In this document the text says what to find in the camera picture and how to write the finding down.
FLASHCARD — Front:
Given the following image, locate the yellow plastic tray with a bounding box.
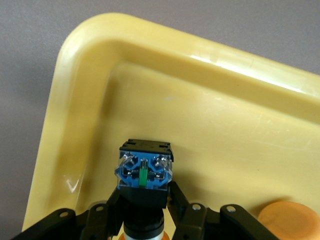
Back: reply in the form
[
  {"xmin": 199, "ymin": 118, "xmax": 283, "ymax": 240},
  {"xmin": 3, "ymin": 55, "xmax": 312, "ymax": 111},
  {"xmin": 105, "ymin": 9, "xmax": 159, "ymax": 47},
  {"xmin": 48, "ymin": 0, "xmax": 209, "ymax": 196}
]
[{"xmin": 21, "ymin": 12, "xmax": 320, "ymax": 240}]

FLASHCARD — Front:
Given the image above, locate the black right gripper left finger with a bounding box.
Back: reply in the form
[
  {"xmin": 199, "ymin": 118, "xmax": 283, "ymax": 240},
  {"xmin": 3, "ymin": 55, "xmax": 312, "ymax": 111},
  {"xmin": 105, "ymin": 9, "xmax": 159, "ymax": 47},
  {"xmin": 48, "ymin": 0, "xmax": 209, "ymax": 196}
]
[{"xmin": 9, "ymin": 186, "xmax": 126, "ymax": 240}]

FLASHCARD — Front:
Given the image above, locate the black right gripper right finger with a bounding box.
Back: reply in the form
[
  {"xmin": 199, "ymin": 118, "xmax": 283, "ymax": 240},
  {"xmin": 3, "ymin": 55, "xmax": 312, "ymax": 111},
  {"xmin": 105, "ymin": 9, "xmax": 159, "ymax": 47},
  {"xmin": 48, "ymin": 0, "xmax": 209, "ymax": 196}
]
[{"xmin": 166, "ymin": 180, "xmax": 282, "ymax": 240}]

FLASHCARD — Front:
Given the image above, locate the yellow push button switch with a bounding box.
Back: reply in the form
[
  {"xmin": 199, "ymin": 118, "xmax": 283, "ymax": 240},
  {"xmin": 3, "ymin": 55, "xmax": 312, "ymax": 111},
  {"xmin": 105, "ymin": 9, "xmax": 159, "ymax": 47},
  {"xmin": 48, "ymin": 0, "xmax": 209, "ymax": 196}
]
[
  {"xmin": 256, "ymin": 199, "xmax": 319, "ymax": 240},
  {"xmin": 113, "ymin": 137, "xmax": 175, "ymax": 240}
]

